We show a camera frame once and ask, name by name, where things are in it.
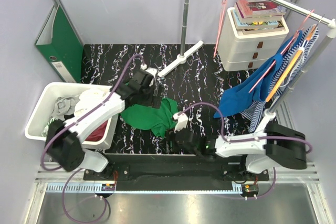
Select green tank top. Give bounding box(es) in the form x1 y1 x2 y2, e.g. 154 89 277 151
121 98 178 138

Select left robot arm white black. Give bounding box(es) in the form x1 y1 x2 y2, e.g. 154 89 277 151
45 68 161 180

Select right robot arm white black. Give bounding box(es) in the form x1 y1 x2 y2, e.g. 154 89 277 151
166 124 311 180

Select blue tank top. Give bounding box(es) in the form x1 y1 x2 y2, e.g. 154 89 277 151
213 39 291 119

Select empty pink hanger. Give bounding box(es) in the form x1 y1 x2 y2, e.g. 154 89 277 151
213 0 227 58

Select pink hanger with blue top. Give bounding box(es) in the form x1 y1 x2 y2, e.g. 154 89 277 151
248 9 315 93

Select blue white striped top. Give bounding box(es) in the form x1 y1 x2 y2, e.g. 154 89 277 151
241 25 319 133

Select orange wooden hanger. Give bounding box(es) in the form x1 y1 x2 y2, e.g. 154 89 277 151
265 25 319 102

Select white garment in bin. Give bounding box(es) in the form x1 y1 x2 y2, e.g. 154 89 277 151
74 88 109 117

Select maroon garment in bin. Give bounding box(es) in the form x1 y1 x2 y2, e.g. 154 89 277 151
86 121 108 142

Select grey garment in bin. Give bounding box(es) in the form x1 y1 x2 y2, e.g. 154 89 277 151
50 97 79 120

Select metal clothes rack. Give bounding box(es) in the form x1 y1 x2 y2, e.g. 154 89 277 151
158 0 335 132

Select green lever arch binder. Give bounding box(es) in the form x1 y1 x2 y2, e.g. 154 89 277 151
35 6 83 83

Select white laundry bin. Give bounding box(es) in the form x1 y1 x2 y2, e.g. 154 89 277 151
25 82 118 150

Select white three-drawer unit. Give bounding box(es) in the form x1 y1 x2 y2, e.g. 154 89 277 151
217 7 289 72

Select green white striped garment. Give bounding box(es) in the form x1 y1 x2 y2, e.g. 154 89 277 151
41 118 57 137

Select middle book teal cover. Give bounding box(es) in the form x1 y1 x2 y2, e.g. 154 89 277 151
230 10 282 29

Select bottom book yellow black cover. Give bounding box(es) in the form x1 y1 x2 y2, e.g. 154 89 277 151
238 21 284 35

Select top book pink cover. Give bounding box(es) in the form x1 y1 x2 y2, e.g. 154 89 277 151
236 0 287 18

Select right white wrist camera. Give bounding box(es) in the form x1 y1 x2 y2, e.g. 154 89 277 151
173 112 188 133

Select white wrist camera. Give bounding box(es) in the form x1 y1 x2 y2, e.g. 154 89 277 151
140 63 158 87
173 112 188 133

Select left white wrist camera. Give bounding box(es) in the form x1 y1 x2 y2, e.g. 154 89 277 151
140 63 158 87

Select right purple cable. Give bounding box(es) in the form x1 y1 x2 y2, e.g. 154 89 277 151
178 102 313 200

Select purple cable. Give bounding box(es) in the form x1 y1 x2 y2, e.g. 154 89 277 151
178 102 313 200
41 54 148 223

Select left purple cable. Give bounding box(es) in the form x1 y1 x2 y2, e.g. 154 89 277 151
41 54 148 223

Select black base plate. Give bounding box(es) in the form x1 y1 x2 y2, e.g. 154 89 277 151
83 153 269 194

